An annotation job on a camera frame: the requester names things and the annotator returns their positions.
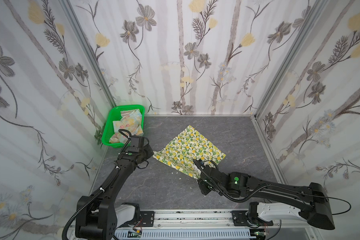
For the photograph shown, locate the lemon print yellow skirt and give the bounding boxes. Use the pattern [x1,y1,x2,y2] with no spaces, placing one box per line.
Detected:
[154,126,226,179]

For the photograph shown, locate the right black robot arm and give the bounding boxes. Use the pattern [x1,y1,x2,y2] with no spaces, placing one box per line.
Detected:
[193,160,335,230]

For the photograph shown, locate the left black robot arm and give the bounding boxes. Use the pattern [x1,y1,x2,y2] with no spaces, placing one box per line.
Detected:
[62,135,154,240]

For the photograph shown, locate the pastel floral folded skirt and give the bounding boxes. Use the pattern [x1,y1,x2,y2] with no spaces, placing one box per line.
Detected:
[109,109,144,144]

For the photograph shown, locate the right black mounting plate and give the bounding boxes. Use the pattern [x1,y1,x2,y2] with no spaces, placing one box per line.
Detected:
[231,210,250,227]

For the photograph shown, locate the black mounting plate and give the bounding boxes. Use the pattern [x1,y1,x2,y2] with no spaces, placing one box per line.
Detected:
[231,210,250,227]
[128,211,155,228]

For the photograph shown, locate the green plastic basket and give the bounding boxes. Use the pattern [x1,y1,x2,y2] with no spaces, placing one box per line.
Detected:
[102,105,145,148]

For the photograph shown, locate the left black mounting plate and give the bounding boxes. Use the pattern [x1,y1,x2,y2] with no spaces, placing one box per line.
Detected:
[128,211,155,228]

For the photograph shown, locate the white slotted cable duct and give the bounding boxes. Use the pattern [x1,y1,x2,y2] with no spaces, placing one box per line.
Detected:
[114,229,256,240]

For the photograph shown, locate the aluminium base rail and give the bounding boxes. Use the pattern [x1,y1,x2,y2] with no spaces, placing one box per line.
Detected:
[116,204,309,229]

